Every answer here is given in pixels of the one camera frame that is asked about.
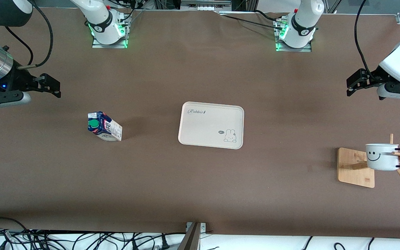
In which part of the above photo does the blue milk carton green cap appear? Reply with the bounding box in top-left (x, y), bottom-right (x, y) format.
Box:
top-left (87, 111), bottom-right (123, 142)

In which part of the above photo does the white smiley cup black handle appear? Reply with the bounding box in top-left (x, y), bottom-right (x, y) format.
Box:
top-left (365, 143), bottom-right (400, 171)

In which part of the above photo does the beige rabbit print tray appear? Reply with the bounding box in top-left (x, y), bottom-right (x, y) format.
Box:
top-left (178, 101), bottom-right (245, 150)

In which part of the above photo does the wooden mug stand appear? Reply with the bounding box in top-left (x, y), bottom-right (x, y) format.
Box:
top-left (337, 134), bottom-right (400, 189)

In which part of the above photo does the brown table cover sheet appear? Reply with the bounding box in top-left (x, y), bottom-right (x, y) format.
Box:
top-left (0, 8), bottom-right (400, 239)

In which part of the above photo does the aluminium profile beam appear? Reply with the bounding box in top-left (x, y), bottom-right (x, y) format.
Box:
top-left (176, 222), bottom-right (207, 250)

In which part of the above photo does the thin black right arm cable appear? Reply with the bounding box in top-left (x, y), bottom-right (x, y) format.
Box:
top-left (5, 26), bottom-right (34, 66)

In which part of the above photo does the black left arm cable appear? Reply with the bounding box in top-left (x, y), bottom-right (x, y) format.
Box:
top-left (355, 0), bottom-right (376, 75)

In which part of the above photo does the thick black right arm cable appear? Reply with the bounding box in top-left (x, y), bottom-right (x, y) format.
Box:
top-left (18, 0), bottom-right (53, 69)

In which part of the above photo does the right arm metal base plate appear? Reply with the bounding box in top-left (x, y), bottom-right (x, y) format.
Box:
top-left (92, 21), bottom-right (129, 49)

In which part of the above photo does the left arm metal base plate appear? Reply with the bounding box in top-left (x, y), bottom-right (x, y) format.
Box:
top-left (274, 19), bottom-right (313, 52)

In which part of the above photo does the black cable behind table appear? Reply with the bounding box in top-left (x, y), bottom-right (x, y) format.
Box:
top-left (221, 10), bottom-right (291, 30)

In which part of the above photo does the grey metal rail bracket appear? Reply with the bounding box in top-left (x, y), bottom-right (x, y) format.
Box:
top-left (181, 0), bottom-right (232, 11)

